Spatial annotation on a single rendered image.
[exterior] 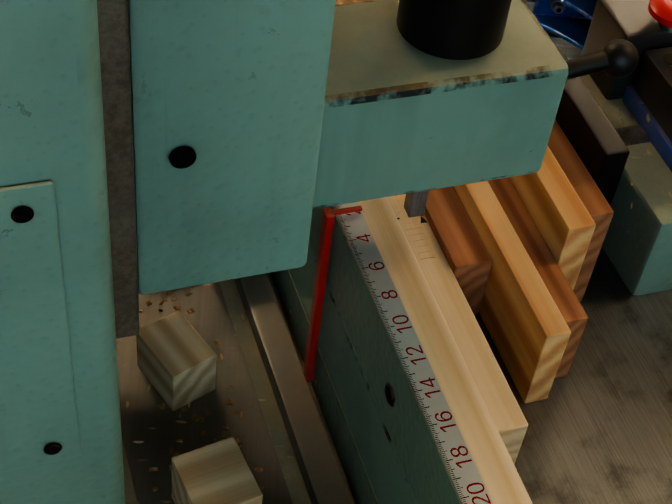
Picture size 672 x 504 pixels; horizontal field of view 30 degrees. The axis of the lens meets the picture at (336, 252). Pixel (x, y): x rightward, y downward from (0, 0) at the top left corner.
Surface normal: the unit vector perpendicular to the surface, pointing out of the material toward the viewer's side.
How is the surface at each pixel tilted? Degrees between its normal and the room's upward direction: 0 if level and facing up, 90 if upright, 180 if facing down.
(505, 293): 90
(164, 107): 90
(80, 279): 90
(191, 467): 0
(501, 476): 0
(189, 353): 0
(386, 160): 90
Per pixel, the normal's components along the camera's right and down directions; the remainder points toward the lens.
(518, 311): -0.95, 0.16
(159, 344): 0.09, -0.68
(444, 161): 0.30, 0.72
